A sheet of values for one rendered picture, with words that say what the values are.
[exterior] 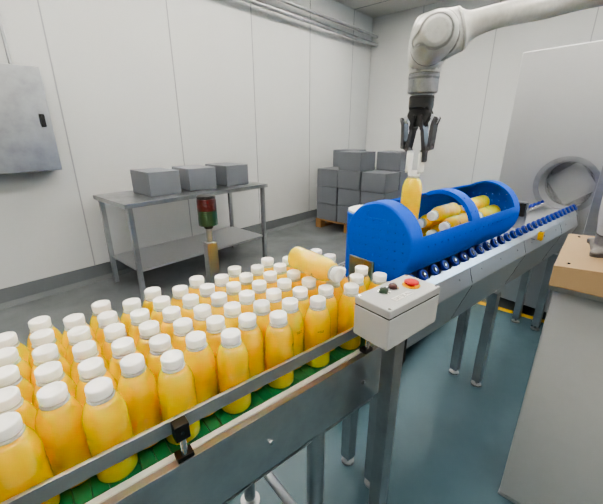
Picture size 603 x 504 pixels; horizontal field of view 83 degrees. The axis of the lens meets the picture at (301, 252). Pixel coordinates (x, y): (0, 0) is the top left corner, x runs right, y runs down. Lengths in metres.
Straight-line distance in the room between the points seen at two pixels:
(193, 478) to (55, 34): 3.75
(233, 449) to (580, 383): 1.18
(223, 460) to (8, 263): 3.40
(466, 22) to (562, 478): 1.57
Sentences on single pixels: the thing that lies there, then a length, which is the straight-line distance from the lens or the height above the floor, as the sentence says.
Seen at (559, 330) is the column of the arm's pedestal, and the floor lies 0.82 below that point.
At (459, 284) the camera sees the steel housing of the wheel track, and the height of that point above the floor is 0.86.
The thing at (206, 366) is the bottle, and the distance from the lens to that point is 0.73.
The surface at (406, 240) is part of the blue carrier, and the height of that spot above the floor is 1.13.
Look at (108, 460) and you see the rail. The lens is 0.71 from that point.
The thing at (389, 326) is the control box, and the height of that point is 1.06.
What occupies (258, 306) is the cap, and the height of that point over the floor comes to 1.08.
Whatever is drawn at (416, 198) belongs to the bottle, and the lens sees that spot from 1.21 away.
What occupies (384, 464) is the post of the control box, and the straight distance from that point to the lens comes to 1.16.
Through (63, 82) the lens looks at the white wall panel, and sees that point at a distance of 3.99.
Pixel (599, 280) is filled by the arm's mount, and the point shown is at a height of 1.05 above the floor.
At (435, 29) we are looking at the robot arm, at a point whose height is 1.68.
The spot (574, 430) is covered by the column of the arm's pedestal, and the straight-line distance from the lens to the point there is 1.66.
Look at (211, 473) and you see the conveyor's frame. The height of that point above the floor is 0.83.
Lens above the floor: 1.46
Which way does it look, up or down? 19 degrees down
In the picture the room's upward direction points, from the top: straight up
